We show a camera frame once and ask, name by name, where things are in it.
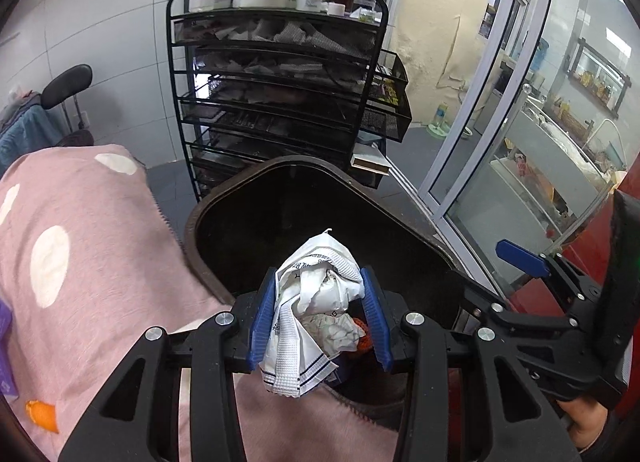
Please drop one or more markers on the dark brown waste bin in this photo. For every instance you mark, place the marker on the dark brown waste bin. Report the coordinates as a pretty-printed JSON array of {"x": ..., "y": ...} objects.
[{"x": 300, "y": 222}]

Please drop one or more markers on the grey towel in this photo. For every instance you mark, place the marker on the grey towel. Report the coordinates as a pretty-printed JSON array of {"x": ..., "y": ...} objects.
[{"x": 17, "y": 104}]

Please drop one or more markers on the white striped packet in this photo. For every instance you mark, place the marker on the white striped packet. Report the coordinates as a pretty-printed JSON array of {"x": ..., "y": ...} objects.
[{"x": 295, "y": 342}]

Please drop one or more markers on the purple plastic packet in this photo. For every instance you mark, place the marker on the purple plastic packet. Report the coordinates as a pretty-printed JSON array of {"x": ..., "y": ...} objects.
[{"x": 6, "y": 357}]

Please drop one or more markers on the pile of white cloths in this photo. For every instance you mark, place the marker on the pile of white cloths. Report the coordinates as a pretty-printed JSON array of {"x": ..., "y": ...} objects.
[{"x": 295, "y": 34}]

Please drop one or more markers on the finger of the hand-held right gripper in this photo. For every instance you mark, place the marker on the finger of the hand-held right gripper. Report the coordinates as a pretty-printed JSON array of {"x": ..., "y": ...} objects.
[
  {"x": 530, "y": 328},
  {"x": 520, "y": 257}
]

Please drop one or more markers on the steel kitchen counter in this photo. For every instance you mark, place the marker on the steel kitchen counter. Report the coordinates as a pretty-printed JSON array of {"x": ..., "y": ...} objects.
[{"x": 555, "y": 151}]

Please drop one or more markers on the green bottle on floor stand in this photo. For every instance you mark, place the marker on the green bottle on floor stand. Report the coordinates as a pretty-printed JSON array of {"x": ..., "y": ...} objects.
[{"x": 439, "y": 116}]

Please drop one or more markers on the blue water jug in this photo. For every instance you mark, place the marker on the blue water jug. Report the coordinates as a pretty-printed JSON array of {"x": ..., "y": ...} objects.
[{"x": 540, "y": 55}]

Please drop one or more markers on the wall rack with jars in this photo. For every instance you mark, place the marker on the wall rack with jars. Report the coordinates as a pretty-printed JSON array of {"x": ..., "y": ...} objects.
[{"x": 600, "y": 79}]

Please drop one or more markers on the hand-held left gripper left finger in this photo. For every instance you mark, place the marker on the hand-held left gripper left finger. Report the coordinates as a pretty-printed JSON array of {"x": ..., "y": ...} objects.
[{"x": 265, "y": 314}]

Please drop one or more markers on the person's right hand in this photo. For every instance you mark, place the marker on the person's right hand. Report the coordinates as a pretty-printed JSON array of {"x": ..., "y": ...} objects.
[{"x": 582, "y": 424}]

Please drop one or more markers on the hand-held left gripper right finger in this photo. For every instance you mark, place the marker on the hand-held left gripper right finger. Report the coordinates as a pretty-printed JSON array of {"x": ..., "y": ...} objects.
[{"x": 375, "y": 314}]

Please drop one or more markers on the orange peel piece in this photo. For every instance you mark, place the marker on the orange peel piece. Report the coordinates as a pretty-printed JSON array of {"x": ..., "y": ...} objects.
[{"x": 44, "y": 417}]

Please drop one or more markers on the orange knitted ball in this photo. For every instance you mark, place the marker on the orange knitted ball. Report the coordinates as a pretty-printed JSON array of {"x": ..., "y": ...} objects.
[{"x": 363, "y": 337}]

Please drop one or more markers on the small cardboard box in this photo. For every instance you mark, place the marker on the small cardboard box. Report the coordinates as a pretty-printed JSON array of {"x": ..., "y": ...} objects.
[{"x": 370, "y": 162}]

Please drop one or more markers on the person's right forearm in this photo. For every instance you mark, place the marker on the person's right forearm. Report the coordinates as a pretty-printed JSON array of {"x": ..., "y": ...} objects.
[{"x": 605, "y": 442}]

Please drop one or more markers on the massage bed with blue skirt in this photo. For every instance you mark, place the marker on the massage bed with blue skirt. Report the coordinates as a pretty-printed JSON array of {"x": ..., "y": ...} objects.
[{"x": 22, "y": 136}]

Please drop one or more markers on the glass sliding door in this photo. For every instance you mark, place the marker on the glass sliding door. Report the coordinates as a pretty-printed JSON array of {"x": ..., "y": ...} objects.
[{"x": 500, "y": 91}]

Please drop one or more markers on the black round stool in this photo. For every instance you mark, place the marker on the black round stool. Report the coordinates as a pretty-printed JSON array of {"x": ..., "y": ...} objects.
[{"x": 67, "y": 84}]

